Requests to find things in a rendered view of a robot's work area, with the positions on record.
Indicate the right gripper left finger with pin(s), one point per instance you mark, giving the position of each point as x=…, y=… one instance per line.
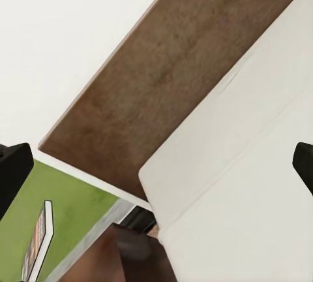
x=16, y=163

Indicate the hardback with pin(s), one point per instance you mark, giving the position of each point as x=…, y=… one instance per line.
x=39, y=243

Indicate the fixed window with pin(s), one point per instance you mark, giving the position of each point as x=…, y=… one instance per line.
x=81, y=213

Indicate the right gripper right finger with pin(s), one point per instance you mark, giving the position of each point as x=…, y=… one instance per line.
x=303, y=163

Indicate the bed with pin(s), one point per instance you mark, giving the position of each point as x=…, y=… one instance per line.
x=198, y=111

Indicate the nightstand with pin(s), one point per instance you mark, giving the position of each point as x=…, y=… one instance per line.
x=121, y=254

